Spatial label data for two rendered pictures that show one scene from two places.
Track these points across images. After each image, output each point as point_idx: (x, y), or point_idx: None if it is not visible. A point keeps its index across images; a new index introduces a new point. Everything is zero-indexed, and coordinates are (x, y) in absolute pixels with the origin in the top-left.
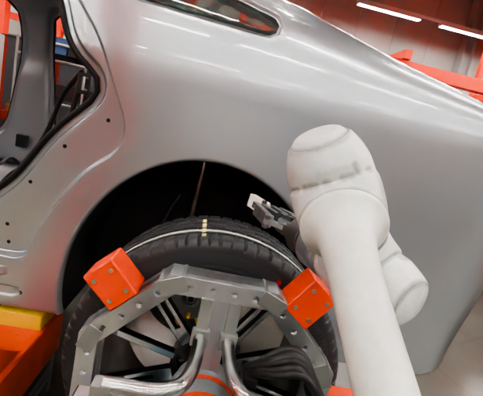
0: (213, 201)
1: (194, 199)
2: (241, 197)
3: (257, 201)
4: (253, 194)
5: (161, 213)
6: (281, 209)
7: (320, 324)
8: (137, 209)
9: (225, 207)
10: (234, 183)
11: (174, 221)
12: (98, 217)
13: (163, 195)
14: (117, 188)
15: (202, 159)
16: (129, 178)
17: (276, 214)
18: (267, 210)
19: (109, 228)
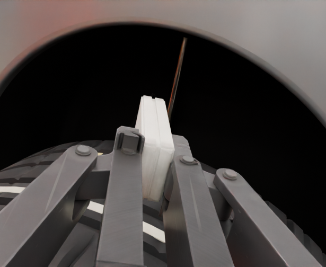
0: (203, 105)
1: (169, 102)
2: (249, 100)
3: (139, 130)
4: (147, 99)
5: (130, 119)
6: (221, 184)
7: None
8: (100, 113)
9: (222, 115)
10: (237, 76)
11: (54, 148)
12: (41, 122)
13: (132, 94)
14: (34, 81)
15: (129, 21)
16: (19, 64)
17: (95, 266)
18: (20, 236)
19: (71, 135)
